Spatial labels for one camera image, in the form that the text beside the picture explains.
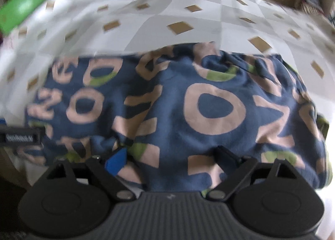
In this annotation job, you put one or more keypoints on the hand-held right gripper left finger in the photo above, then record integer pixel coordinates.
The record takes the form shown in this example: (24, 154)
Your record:
(116, 162)

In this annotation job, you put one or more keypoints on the blue lettered sweatshirt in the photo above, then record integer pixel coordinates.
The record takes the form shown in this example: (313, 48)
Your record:
(183, 109)

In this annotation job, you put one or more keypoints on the green plastic chair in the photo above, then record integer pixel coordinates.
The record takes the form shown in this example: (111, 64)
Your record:
(22, 8)

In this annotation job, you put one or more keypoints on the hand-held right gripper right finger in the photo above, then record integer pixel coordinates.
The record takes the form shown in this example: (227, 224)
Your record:
(224, 154)

